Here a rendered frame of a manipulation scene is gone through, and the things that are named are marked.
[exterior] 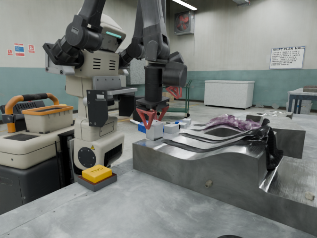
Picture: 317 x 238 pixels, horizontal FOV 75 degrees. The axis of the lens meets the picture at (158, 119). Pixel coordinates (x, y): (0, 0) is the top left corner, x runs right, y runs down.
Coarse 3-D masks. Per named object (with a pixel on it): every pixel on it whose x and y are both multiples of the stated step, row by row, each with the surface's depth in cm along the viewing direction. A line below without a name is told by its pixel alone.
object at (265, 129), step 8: (264, 128) 62; (184, 136) 75; (192, 136) 76; (200, 136) 75; (248, 136) 54; (256, 136) 54; (264, 136) 54; (272, 136) 59; (168, 144) 66; (176, 144) 67; (184, 144) 66; (224, 144) 59; (232, 144) 53; (248, 144) 51; (256, 144) 50; (264, 144) 50; (272, 144) 59; (200, 152) 60; (272, 152) 59; (280, 152) 58; (272, 160) 51; (280, 160) 53; (272, 168) 52
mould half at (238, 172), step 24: (144, 144) 65; (192, 144) 67; (216, 144) 65; (240, 144) 52; (144, 168) 65; (168, 168) 59; (192, 168) 54; (216, 168) 50; (240, 168) 47; (264, 168) 49; (288, 168) 55; (312, 168) 55; (216, 192) 51; (240, 192) 47; (264, 192) 44; (288, 192) 44; (312, 192) 44; (264, 216) 45; (288, 216) 42; (312, 216) 40
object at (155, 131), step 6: (132, 120) 76; (156, 120) 72; (138, 126) 72; (144, 126) 70; (156, 126) 68; (162, 126) 71; (144, 132) 71; (150, 132) 69; (156, 132) 69; (162, 132) 72; (150, 138) 70; (156, 138) 70
